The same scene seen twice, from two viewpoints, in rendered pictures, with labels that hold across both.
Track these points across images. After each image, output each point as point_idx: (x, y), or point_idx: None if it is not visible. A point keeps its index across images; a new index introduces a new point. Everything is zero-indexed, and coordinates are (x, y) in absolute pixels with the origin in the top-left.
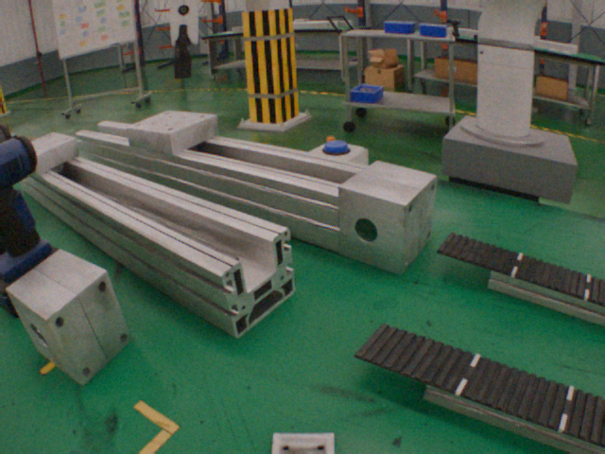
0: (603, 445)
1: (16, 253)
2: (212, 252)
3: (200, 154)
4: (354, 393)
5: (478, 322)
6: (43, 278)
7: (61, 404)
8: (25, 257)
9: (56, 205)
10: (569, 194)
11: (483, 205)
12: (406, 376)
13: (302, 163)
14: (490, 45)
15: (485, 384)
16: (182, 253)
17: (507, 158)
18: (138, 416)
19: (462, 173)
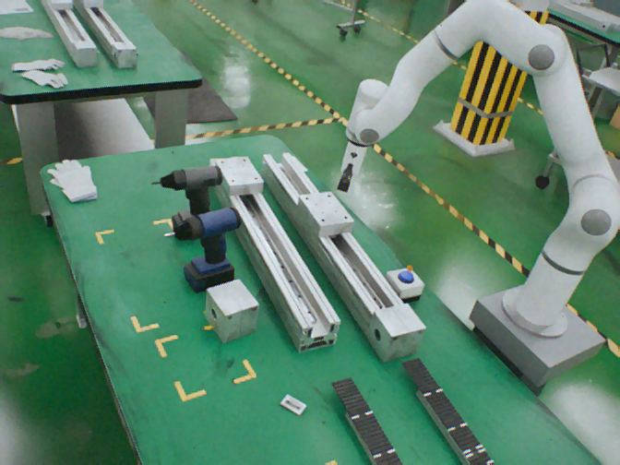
0: None
1: (210, 262)
2: (305, 316)
3: (332, 246)
4: (324, 397)
5: (395, 404)
6: (228, 292)
7: (210, 347)
8: (215, 267)
9: None
10: (538, 381)
11: (469, 352)
12: None
13: (376, 282)
14: (542, 257)
15: (363, 423)
16: (293, 310)
17: (507, 334)
18: (242, 365)
19: (479, 326)
